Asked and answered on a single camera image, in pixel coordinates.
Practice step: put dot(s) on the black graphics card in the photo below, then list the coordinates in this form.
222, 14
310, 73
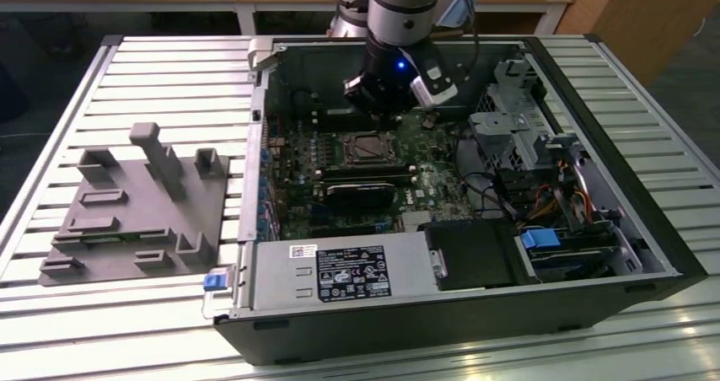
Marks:
359, 195

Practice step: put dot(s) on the black RAM slot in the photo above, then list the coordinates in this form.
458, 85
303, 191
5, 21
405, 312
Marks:
337, 127
337, 117
337, 112
365, 181
365, 170
337, 122
365, 178
365, 174

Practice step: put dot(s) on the black PC case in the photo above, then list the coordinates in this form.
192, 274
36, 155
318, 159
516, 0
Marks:
394, 334

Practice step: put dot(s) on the silver metal drive cage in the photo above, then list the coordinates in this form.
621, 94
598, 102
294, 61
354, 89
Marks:
506, 124

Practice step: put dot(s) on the pale blue teach pendant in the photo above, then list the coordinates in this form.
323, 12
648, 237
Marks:
450, 14

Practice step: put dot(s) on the silver heat sink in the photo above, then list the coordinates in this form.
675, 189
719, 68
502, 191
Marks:
415, 221

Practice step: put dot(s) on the blue case latch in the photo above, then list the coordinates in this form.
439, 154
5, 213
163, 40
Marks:
214, 282

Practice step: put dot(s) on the grey parts rack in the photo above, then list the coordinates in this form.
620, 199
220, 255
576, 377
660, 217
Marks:
140, 212

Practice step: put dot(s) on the silver CPU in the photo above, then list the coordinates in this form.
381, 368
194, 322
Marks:
373, 147

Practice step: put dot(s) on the black disk bay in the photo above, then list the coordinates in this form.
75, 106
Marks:
568, 263

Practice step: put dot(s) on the blue disk carrier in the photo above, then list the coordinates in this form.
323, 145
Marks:
540, 238

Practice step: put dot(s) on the green motherboard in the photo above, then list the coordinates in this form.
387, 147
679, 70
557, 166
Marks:
438, 174

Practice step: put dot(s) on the wooden cabinet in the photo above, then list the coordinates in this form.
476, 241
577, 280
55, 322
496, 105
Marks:
647, 18

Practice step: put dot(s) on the green RAM stick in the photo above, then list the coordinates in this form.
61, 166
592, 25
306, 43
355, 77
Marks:
107, 239

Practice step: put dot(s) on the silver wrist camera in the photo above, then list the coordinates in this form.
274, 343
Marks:
433, 86

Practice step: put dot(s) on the silver power supply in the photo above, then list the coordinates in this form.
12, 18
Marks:
281, 271

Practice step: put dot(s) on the black plastic air shroud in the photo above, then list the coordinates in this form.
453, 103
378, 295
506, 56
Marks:
472, 254

